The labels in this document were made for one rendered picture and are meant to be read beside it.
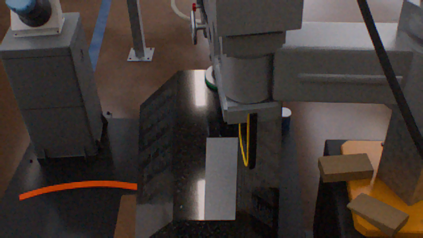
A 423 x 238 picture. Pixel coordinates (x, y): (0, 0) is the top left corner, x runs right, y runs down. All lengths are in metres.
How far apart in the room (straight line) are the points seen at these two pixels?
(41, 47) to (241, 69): 1.57
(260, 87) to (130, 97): 2.26
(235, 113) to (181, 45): 2.69
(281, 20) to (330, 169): 0.81
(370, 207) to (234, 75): 0.75
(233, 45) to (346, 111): 2.22
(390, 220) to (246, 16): 0.95
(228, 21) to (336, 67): 0.41
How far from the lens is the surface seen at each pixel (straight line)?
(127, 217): 2.84
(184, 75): 2.61
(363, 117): 3.67
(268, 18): 1.46
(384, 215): 1.98
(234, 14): 1.43
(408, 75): 1.71
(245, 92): 1.69
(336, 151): 2.29
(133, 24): 4.12
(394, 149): 2.01
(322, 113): 3.65
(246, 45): 1.57
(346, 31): 1.70
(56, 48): 2.93
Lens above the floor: 2.30
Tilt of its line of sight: 40 degrees down
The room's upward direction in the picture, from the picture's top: 3 degrees counter-clockwise
